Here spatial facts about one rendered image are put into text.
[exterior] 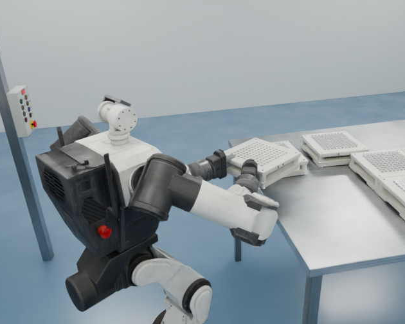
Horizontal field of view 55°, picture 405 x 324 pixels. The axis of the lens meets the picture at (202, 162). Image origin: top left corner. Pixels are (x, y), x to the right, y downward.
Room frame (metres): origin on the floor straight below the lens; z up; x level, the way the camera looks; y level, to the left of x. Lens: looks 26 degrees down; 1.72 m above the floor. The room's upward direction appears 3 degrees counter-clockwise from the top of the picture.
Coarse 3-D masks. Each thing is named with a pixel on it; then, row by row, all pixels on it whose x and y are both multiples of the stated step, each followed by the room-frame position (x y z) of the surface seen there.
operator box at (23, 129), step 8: (16, 88) 2.19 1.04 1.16; (24, 88) 2.21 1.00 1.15; (8, 96) 2.09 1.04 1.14; (16, 96) 2.09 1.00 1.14; (16, 104) 2.09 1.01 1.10; (24, 104) 2.16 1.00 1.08; (16, 112) 2.09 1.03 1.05; (32, 112) 2.24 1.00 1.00; (16, 120) 2.09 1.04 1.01; (32, 120) 2.21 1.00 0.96; (16, 128) 2.09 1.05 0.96; (24, 128) 2.09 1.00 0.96; (24, 136) 2.09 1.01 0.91
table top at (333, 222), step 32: (352, 128) 2.11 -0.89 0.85; (384, 128) 2.09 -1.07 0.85; (288, 192) 1.43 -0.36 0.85; (320, 192) 1.42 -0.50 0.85; (352, 192) 1.40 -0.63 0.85; (288, 224) 1.20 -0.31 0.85; (320, 224) 1.19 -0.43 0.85; (352, 224) 1.18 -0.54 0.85; (384, 224) 1.17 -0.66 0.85; (320, 256) 1.01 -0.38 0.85; (352, 256) 1.00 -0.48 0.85; (384, 256) 0.99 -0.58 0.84
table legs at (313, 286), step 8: (240, 248) 1.99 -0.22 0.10; (240, 256) 1.99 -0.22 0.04; (312, 280) 0.97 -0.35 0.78; (320, 280) 0.98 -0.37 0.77; (312, 288) 0.98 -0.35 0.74; (320, 288) 0.98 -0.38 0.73; (312, 296) 0.98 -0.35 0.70; (304, 304) 1.01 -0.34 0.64; (312, 304) 0.98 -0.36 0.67; (304, 312) 1.00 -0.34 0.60; (312, 312) 0.98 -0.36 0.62; (304, 320) 0.99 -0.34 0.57; (312, 320) 0.98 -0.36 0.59
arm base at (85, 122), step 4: (80, 116) 1.18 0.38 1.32; (84, 116) 1.22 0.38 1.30; (80, 120) 1.17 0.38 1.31; (84, 120) 1.16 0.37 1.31; (88, 120) 1.21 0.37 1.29; (84, 124) 1.16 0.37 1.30; (88, 124) 1.16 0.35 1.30; (92, 124) 1.20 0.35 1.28; (88, 128) 1.15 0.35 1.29; (92, 128) 1.15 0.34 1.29; (96, 128) 1.21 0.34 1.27; (92, 132) 1.14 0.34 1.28; (96, 132) 1.14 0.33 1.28; (100, 132) 1.17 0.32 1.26; (88, 136) 1.13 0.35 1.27; (52, 144) 1.15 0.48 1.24; (52, 148) 1.13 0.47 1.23
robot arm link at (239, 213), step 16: (208, 192) 0.82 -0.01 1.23; (224, 192) 0.83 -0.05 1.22; (192, 208) 0.80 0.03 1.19; (208, 208) 0.80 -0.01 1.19; (224, 208) 0.80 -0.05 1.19; (240, 208) 0.81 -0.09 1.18; (256, 208) 0.82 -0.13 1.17; (272, 208) 0.84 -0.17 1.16; (224, 224) 0.80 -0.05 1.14; (240, 224) 0.79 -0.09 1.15; (240, 240) 0.82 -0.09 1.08; (256, 240) 0.80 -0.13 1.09
